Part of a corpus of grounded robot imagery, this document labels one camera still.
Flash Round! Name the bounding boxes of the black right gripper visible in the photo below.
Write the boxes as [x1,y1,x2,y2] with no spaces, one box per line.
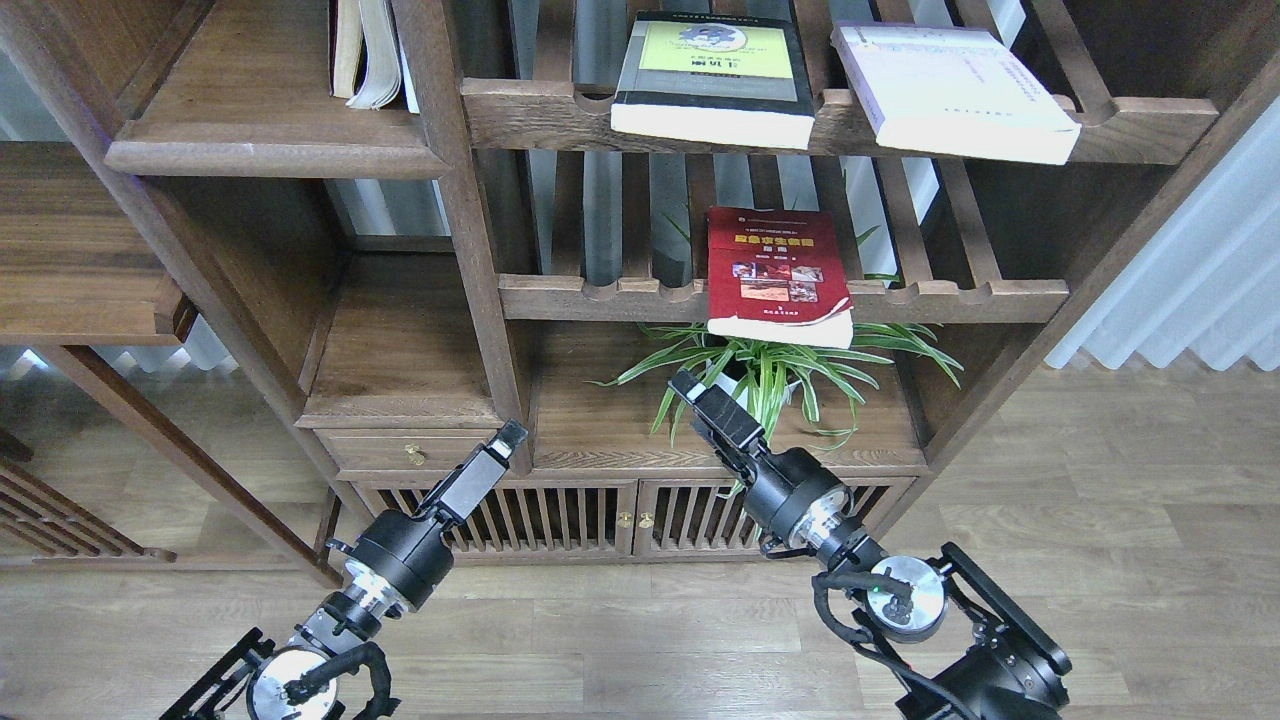
[668,370,852,551]

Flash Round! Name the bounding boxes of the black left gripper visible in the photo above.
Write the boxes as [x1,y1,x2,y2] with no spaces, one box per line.
[349,420,529,612]

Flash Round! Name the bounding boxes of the red paperback book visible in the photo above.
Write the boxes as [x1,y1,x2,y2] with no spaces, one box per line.
[707,206,854,350]

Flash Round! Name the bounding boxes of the white lavender book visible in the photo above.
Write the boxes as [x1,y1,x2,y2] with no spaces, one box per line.
[831,23,1082,165]

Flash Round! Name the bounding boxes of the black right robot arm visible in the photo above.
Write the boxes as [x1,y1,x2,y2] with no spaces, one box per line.
[669,372,1073,719]

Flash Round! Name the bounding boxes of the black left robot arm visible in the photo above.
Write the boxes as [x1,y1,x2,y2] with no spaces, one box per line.
[163,420,529,719]

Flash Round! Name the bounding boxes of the upright cream books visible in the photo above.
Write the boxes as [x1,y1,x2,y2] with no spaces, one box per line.
[328,1,420,114]

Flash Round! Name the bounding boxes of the white plant pot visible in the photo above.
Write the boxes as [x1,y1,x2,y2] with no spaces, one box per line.
[713,360,801,425]

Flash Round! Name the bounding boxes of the brass drawer knob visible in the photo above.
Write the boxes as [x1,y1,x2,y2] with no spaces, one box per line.
[404,445,428,466]

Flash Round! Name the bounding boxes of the green spider plant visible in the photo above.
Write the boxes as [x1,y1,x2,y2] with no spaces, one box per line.
[590,322,965,541]

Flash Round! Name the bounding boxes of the dark wooden bookshelf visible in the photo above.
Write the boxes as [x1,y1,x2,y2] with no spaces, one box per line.
[3,1,1277,560]

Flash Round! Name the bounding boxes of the yellow and black book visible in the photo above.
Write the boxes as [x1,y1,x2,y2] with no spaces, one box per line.
[611,12,815,150]

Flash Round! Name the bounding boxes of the white sheer curtain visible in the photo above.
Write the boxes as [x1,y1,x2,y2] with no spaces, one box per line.
[1046,104,1279,372]

